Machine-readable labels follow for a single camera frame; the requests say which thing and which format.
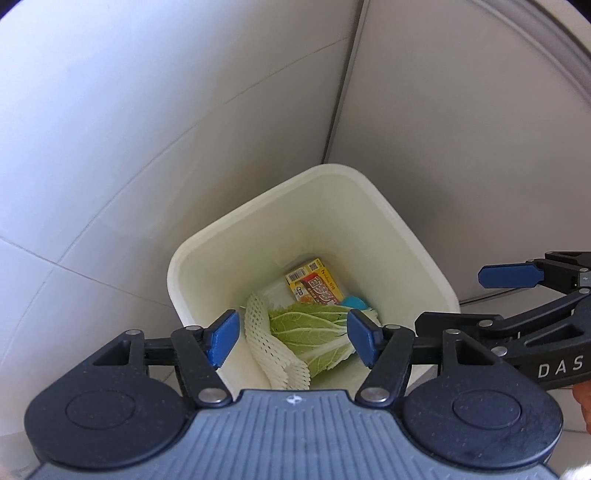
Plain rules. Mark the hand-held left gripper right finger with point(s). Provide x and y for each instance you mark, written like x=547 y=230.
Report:
x=363 y=340

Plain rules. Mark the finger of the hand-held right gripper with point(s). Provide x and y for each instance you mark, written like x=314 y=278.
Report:
x=508 y=276
x=461 y=321

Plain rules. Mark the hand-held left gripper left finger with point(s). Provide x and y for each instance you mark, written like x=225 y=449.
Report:
x=224 y=340

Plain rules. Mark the napa cabbage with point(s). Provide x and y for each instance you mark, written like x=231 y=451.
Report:
x=307 y=339

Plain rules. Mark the white plastic bin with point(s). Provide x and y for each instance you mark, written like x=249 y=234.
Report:
x=369 y=240

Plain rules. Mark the person's right hand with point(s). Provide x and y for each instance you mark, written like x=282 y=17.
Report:
x=584 y=408

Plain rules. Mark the blue plastic piece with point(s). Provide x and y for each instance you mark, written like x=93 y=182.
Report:
x=356 y=302

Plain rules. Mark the white foam fruit net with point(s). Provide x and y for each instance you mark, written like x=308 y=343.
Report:
x=264 y=346

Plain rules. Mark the white plastic wrapper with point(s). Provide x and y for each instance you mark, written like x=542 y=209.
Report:
x=273 y=296

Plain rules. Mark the yellow cardboard box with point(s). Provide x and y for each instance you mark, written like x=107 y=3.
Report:
x=316 y=281

